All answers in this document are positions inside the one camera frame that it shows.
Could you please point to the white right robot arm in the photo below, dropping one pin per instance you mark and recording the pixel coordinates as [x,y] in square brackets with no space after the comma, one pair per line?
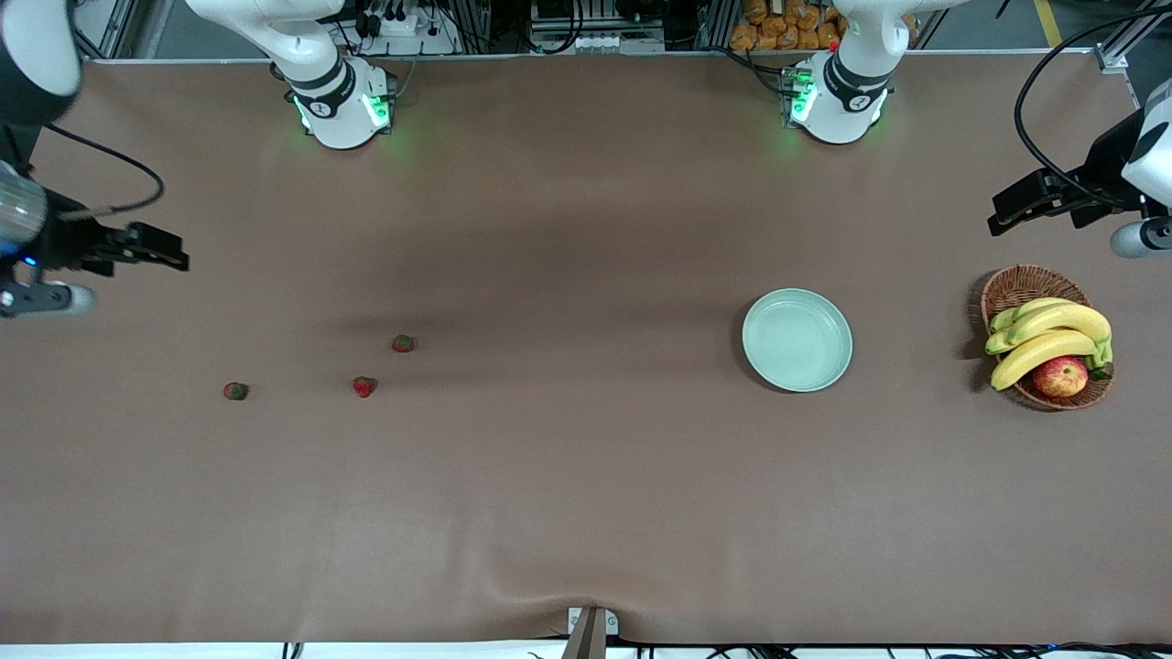
[343,101]

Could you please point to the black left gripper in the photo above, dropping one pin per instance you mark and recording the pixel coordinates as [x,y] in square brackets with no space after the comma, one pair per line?
[1101,177]

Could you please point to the white power strip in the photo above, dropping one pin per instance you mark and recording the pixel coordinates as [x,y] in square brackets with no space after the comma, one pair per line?
[403,26]

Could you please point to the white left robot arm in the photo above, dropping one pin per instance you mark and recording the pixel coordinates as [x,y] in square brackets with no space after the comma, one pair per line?
[842,91]

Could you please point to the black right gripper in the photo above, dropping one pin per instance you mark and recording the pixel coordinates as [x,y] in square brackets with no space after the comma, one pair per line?
[66,245]

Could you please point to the red strawberry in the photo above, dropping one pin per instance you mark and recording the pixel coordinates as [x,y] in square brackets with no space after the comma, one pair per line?
[363,386]
[403,344]

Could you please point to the brown table mat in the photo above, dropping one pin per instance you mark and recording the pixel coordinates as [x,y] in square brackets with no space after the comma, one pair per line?
[549,503]

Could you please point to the grey metal mount bracket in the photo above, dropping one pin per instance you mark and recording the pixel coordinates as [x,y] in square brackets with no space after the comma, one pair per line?
[591,636]

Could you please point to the dark red-green strawberry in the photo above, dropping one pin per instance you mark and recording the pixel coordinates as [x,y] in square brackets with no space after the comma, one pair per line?
[235,391]

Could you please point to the bag of orange buns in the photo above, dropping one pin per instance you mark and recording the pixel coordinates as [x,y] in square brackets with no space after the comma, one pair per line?
[778,27]

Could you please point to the pale green round plate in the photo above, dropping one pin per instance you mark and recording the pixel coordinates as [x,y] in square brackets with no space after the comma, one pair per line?
[797,340]

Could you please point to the yellow banana bunch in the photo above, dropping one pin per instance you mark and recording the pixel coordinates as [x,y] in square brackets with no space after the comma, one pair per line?
[1067,318]

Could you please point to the plump yellow banana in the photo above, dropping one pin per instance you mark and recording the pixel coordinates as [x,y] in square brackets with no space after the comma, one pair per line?
[1035,355]

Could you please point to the short yellow-green banana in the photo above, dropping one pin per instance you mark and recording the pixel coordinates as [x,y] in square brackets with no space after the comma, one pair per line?
[1025,309]

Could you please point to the brown wicker basket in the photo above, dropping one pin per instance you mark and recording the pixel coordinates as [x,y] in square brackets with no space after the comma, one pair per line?
[1025,286]

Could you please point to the red apple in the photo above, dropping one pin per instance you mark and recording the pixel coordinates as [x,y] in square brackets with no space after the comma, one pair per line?
[1060,377]

